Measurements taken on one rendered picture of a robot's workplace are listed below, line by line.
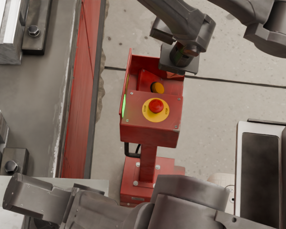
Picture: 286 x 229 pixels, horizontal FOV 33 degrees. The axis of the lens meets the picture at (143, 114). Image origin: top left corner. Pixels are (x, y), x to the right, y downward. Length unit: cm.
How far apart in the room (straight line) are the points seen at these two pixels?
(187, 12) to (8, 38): 44
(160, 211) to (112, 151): 174
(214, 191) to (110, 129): 179
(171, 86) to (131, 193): 61
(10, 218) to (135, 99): 50
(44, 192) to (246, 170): 41
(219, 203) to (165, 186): 5
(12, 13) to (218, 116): 120
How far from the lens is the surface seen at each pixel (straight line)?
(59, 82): 122
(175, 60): 120
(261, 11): 84
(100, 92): 219
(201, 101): 219
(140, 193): 188
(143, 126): 126
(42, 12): 131
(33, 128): 117
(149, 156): 163
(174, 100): 129
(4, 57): 124
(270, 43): 86
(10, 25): 122
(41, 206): 73
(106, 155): 206
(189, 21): 102
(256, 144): 98
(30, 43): 126
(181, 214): 32
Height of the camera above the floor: 192
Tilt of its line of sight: 64 degrees down
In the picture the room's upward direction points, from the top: 3 degrees clockwise
